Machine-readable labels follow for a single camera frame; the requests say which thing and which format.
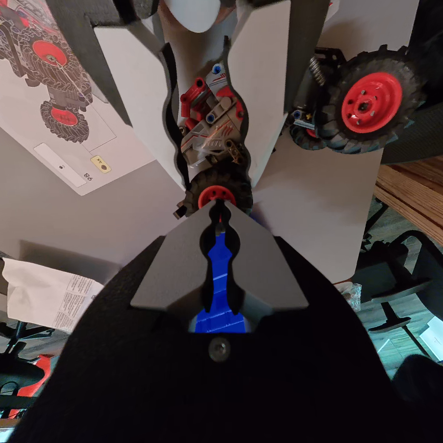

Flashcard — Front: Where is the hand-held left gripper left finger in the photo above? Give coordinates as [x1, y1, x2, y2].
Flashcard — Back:
[130, 200, 219, 331]

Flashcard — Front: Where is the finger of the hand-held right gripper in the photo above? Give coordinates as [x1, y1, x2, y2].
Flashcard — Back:
[47, 0, 191, 190]
[224, 0, 329, 187]

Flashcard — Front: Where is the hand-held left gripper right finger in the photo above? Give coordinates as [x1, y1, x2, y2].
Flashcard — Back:
[221, 200, 309, 331]

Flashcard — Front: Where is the blue plastic part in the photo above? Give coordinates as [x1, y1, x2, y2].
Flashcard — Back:
[190, 213, 263, 333]

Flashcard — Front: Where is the brick-built toy monster truck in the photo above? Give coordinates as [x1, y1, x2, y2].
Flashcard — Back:
[173, 0, 428, 220]

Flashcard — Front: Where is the white desk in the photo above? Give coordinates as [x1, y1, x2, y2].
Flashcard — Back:
[0, 0, 421, 288]

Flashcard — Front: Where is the clear plastic bag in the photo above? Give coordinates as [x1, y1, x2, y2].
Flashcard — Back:
[334, 282, 362, 310]

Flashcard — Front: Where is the toy building instruction booklet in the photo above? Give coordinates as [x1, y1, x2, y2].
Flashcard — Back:
[0, 0, 156, 197]

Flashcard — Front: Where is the black chair base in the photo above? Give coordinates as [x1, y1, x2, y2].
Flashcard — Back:
[0, 320, 66, 430]
[356, 197, 443, 353]

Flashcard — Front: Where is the white printed paper leaflet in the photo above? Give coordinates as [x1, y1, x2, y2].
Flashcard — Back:
[2, 258, 104, 333]

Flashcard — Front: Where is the wooden table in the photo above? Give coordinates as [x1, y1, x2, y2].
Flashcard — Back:
[374, 156, 443, 247]

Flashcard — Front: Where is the red object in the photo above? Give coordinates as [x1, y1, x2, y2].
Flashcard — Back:
[15, 353, 52, 417]

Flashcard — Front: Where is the white box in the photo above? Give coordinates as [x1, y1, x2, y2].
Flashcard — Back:
[419, 317, 443, 360]

